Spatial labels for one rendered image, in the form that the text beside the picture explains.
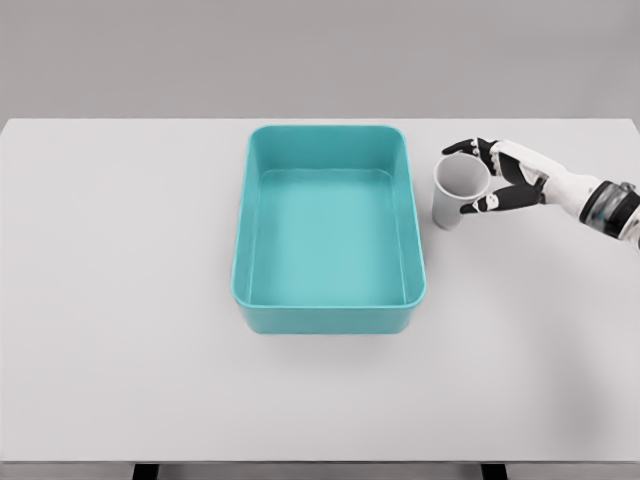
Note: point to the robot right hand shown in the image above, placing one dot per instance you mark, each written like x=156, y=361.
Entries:
x=520, y=172

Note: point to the white paper cup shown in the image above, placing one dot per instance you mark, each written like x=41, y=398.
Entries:
x=452, y=197

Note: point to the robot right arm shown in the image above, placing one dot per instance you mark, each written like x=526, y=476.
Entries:
x=607, y=200

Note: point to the teal rectangular plastic basket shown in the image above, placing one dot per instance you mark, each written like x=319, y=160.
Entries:
x=327, y=235

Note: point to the white table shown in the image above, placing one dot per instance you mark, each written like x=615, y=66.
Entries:
x=125, y=300

